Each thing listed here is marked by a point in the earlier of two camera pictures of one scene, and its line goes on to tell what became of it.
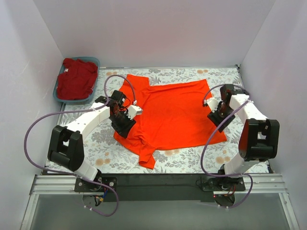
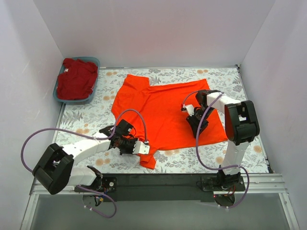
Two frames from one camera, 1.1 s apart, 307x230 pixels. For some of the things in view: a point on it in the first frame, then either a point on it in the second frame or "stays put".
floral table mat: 106,153 stays put
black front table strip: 161,188 stays put
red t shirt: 77,81 stays put
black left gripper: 123,124 → 132,145
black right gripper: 220,119 → 196,122
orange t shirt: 173,116 stays put
